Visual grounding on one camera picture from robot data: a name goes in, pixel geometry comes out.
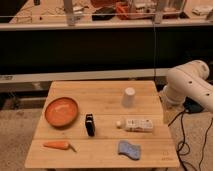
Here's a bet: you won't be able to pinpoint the orange bowl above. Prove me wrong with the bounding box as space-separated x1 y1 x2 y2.
44 97 78 127

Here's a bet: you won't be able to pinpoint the black object on shelf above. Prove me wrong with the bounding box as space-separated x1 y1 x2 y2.
92 7 115 21

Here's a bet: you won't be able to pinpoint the blue sponge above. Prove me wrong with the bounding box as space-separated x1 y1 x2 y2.
118 140 141 160

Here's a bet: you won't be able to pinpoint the wooden table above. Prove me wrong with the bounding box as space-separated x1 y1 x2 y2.
25 81 179 169

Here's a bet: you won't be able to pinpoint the red basket on shelf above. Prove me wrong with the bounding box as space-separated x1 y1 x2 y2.
115 2 139 20

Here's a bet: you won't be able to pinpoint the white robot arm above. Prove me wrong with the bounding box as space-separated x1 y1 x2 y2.
162 60 213 113

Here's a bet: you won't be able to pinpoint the black floor cables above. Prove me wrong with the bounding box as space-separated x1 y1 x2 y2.
167 105 213 171

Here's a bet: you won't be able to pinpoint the orange carrot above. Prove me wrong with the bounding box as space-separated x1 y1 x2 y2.
43 141 75 151

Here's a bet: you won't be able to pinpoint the black eraser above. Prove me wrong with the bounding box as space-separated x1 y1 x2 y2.
85 114 95 136

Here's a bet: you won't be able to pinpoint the white plastic bottle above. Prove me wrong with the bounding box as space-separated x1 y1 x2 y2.
116 119 154 132

